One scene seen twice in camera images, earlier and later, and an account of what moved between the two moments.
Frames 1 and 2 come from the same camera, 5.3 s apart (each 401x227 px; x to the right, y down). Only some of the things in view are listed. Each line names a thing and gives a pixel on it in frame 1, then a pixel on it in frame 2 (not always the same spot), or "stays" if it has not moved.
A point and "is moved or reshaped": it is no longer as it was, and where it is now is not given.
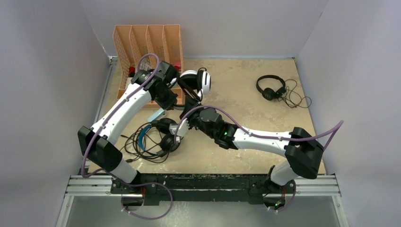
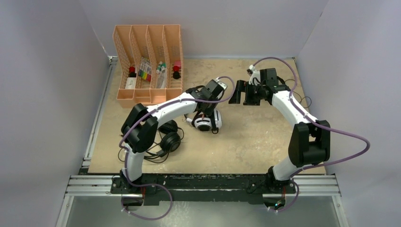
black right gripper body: [194, 120] → [254, 94]
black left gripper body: [167, 99] → [209, 109]
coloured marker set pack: [145, 64] stays
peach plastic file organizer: [143, 47] stays
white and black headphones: [199, 80] is moved or reshaped
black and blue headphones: [168, 144] stays
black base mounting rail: [201, 189] stays
